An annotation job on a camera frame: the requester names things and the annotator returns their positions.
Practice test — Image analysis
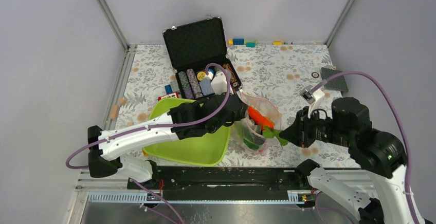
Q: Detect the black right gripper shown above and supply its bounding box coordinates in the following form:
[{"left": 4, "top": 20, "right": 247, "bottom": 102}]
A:
[{"left": 278, "top": 104, "right": 352, "bottom": 146}]

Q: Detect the clear pink zip top bag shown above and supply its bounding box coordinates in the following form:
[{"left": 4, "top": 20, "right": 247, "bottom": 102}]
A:
[{"left": 233, "top": 91, "right": 281, "bottom": 153}]

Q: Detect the green napa cabbage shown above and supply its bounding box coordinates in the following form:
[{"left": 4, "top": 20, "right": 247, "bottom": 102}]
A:
[{"left": 237, "top": 126, "right": 266, "bottom": 150}]

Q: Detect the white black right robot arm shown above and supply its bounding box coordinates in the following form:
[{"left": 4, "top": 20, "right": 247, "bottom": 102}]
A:
[{"left": 279, "top": 97, "right": 427, "bottom": 223}]

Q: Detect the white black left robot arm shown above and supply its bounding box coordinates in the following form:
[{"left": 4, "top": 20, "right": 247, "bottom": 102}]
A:
[{"left": 87, "top": 94, "right": 248, "bottom": 189}]

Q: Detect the green plastic tray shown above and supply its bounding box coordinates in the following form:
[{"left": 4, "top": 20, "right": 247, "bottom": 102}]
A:
[{"left": 142, "top": 98, "right": 232, "bottom": 167}]

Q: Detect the floral tablecloth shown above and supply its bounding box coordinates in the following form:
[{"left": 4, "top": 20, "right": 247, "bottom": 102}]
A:
[{"left": 115, "top": 45, "right": 357, "bottom": 168}]

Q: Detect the dark grey building baseplate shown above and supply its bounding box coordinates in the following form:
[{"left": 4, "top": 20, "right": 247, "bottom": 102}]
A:
[{"left": 320, "top": 67, "right": 349, "bottom": 94}]

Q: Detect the red white toy piece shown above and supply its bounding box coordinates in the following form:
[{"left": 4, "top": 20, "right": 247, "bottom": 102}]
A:
[{"left": 158, "top": 92, "right": 179, "bottom": 101}]

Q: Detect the blue toy brick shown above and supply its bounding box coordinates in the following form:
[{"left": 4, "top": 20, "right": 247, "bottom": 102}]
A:
[{"left": 165, "top": 85, "right": 173, "bottom": 95}]

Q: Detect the blue yellow brick row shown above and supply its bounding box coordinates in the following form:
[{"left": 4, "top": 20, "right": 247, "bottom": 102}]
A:
[{"left": 228, "top": 38, "right": 258, "bottom": 48}]

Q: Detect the black poker chip case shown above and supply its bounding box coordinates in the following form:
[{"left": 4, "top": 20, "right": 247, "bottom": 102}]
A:
[{"left": 162, "top": 16, "right": 242, "bottom": 100}]

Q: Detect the wooden block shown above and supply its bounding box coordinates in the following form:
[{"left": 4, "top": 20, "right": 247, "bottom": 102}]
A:
[{"left": 109, "top": 104, "right": 120, "bottom": 120}]

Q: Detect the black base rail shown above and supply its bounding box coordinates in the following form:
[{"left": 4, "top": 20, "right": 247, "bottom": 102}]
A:
[{"left": 143, "top": 166, "right": 313, "bottom": 201}]

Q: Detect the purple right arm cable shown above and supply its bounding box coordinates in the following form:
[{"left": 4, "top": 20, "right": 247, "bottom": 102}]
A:
[{"left": 299, "top": 71, "right": 421, "bottom": 224}]

